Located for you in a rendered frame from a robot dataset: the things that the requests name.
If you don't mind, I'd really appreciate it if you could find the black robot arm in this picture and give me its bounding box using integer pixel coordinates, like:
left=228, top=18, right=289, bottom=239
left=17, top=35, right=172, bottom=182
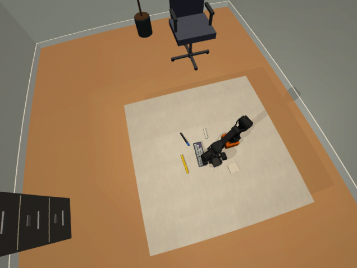
left=201, top=115, right=253, bottom=167

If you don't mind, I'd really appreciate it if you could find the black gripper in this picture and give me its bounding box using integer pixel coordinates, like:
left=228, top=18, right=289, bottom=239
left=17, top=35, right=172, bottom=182
left=202, top=152, right=227, bottom=165

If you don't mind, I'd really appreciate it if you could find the dark grey and purple keyboard panel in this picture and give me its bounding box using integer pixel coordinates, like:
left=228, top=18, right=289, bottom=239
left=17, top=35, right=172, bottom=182
left=193, top=142, right=207, bottom=167

